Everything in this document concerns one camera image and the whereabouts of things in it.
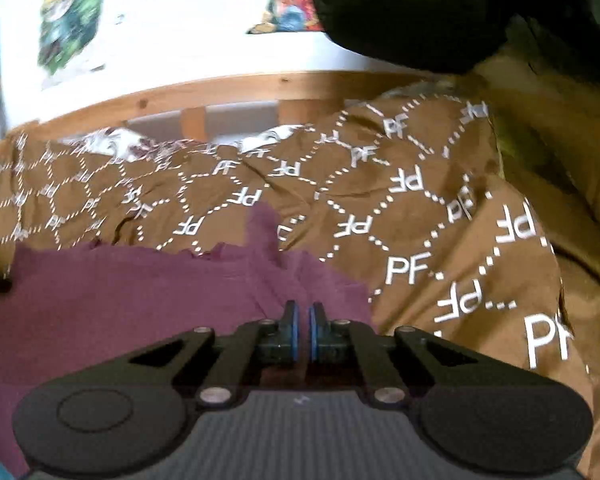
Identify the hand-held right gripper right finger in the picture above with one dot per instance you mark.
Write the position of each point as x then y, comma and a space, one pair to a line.
313, 334

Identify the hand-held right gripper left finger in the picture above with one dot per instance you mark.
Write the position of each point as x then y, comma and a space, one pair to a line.
294, 334

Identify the maroon long-sleeve shirt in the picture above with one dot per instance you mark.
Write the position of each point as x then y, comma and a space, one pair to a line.
130, 300

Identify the brown patchwork printed blanket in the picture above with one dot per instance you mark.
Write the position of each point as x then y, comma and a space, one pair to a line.
380, 210

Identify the black puffer jacket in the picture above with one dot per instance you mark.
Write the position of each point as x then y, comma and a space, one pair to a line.
430, 5

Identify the wooden bed frame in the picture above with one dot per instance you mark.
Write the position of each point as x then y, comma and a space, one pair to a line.
230, 87

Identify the blond cartoon figure wall poster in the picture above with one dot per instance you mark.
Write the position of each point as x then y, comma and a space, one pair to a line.
70, 25

